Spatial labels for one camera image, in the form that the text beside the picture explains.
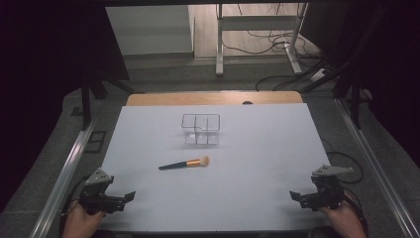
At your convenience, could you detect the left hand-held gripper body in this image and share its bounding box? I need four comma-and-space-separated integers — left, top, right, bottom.
78, 168, 127, 215

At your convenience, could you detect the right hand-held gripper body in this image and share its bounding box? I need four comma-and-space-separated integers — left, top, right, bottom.
298, 165, 355, 212

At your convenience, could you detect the makeup brush with dark handle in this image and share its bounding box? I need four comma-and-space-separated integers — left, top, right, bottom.
157, 155, 211, 172

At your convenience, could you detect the clear plastic organizer box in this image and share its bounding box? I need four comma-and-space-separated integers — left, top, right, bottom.
180, 113, 222, 147

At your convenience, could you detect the person's left hand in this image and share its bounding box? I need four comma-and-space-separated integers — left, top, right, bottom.
61, 199, 107, 238

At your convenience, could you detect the person's right hand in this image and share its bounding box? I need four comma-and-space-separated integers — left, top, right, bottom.
320, 198, 367, 238

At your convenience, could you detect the white board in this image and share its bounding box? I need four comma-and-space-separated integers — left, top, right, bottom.
98, 102, 332, 233

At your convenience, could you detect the black metal stand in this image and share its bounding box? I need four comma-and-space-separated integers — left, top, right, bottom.
331, 63, 365, 131
79, 72, 146, 132

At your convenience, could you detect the white power strip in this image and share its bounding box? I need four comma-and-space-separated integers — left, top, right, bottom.
309, 67, 329, 83

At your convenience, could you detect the wooden table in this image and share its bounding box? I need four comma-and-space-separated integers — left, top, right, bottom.
125, 91, 304, 107

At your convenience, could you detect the white cabinet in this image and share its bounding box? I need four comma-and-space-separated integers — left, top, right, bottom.
105, 4, 196, 57

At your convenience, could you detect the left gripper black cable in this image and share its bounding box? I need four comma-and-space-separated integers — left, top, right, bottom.
58, 174, 89, 234

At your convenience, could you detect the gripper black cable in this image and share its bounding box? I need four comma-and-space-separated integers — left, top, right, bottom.
58, 174, 89, 234
342, 186, 369, 238

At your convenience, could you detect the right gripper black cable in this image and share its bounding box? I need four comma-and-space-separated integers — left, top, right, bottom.
342, 186, 369, 238

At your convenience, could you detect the aluminium rail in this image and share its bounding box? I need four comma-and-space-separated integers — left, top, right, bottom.
333, 97, 420, 238
28, 118, 99, 238

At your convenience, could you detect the black looped cable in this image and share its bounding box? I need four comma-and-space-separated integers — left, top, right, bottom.
325, 150, 366, 185

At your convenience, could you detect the black rectangular floor frame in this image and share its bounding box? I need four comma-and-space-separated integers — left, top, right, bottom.
83, 130, 108, 155

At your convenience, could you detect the tangle of black floor cables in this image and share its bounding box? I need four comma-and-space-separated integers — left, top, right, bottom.
220, 29, 324, 61

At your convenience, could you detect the white metal desk frame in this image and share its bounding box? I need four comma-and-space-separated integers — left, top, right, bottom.
214, 2, 310, 78

